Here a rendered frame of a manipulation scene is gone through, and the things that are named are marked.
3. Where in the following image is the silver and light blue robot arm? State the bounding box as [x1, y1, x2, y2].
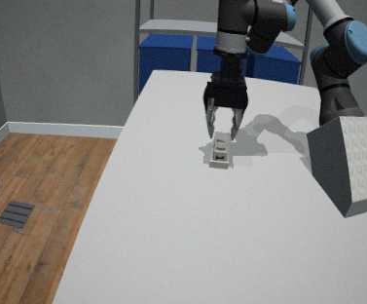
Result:
[216, 0, 367, 126]

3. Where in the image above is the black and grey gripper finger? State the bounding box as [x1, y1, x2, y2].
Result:
[231, 92, 248, 141]
[203, 82, 219, 138]

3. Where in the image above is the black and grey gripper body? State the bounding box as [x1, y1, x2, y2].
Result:
[209, 46, 247, 109]

